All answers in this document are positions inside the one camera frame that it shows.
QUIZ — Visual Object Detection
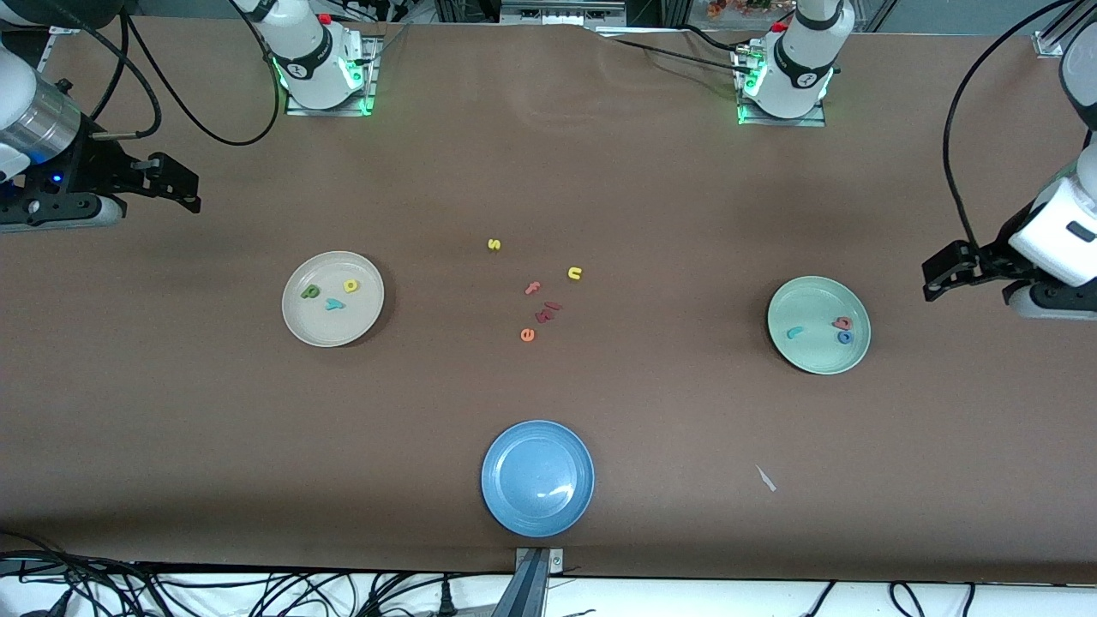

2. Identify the pale green round plate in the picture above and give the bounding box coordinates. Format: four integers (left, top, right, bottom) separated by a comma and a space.
767, 276, 872, 376

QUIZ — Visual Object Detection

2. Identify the brown table mat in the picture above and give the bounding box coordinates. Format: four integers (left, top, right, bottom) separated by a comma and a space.
0, 13, 1097, 584

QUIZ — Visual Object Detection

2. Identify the grey camera post bracket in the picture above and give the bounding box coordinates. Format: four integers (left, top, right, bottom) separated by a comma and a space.
513, 547, 566, 617

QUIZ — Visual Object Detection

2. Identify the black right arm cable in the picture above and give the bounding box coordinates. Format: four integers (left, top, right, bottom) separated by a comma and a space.
86, 0, 284, 147

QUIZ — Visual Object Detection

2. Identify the beige round plate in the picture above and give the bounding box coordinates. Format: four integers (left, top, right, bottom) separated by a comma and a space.
281, 250, 386, 348

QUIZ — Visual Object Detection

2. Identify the black cable on table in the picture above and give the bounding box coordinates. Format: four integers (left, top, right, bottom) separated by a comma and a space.
600, 36, 742, 71

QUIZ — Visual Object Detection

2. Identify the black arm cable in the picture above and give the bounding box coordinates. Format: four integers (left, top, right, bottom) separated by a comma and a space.
943, 0, 1082, 249
86, 0, 284, 147

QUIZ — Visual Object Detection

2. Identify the aluminium profile bar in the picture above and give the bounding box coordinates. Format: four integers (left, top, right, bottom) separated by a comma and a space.
501, 0, 626, 22

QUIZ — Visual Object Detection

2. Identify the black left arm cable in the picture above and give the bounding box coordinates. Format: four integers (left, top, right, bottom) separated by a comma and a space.
943, 0, 1082, 249

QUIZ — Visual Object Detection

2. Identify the blue round plate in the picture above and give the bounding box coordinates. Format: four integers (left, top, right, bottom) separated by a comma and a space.
481, 419, 596, 539

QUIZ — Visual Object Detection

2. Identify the aluminium right arm base plate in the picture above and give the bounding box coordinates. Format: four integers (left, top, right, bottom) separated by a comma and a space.
285, 34, 382, 117

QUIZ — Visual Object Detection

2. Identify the aluminium left arm base plate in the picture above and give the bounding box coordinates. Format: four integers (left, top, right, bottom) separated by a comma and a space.
733, 43, 828, 128

